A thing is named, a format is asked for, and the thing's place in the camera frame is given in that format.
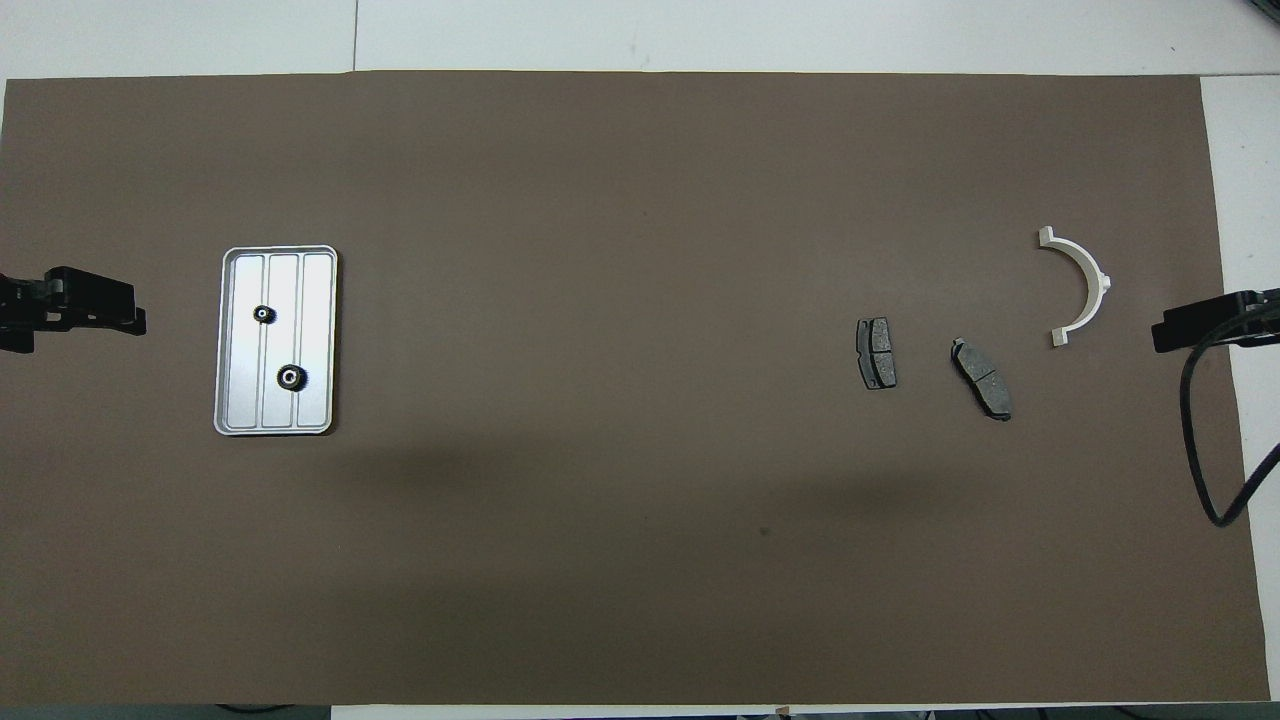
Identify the brown table mat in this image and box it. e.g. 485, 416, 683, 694
0, 72, 1273, 706

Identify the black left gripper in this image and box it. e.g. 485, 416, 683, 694
0, 266, 148, 353

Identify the short dark grey brake pad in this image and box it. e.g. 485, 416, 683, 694
855, 317, 898, 390

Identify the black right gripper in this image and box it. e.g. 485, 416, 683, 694
1152, 288, 1280, 353

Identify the long dark grey brake pad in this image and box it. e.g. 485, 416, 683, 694
950, 338, 1014, 422

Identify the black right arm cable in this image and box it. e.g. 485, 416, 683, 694
1180, 300, 1280, 528

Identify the silver metal tray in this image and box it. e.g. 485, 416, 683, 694
213, 245, 339, 437

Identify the white half ring clamp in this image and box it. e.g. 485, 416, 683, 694
1037, 227, 1113, 349

